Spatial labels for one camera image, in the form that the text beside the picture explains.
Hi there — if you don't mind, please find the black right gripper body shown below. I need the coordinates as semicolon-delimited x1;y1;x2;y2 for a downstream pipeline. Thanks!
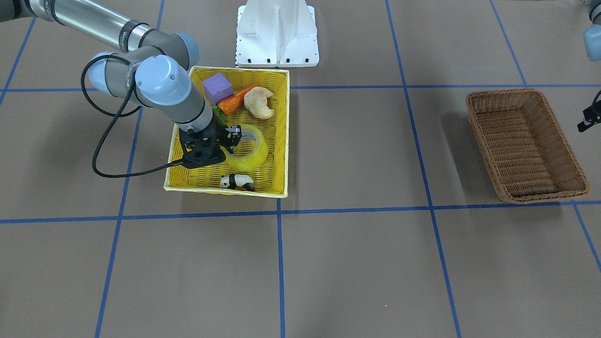
216;120;243;152

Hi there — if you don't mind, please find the yellow tape roll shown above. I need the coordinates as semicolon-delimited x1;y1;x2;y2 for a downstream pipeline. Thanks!
226;124;269;172

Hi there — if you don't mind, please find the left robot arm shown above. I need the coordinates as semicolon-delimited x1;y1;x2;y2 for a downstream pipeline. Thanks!
577;0;601;132

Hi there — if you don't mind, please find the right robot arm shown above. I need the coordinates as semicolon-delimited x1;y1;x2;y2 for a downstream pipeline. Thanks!
1;0;242;150

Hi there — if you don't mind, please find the yellow plastic basket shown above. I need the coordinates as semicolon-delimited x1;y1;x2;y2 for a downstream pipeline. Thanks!
163;66;290;198

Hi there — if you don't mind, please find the brown wicker basket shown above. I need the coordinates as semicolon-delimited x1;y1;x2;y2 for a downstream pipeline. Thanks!
466;88;590;205

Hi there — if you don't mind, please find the orange toy carrot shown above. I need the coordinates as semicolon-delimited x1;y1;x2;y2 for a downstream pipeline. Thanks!
217;84;259;115

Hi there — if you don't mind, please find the panda figurine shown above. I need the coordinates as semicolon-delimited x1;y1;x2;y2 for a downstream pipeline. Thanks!
219;174;255;191

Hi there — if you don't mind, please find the toy croissant bread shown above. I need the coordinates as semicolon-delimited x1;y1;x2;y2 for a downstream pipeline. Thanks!
243;86;275;120

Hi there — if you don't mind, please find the purple foam cube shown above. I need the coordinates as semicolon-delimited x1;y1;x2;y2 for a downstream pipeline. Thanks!
201;72;234;105

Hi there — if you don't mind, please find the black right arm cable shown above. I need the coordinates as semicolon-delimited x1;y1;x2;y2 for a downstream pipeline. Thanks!
80;54;188;179

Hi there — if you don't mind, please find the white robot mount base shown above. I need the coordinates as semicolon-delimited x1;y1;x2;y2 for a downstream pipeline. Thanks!
235;0;320;68

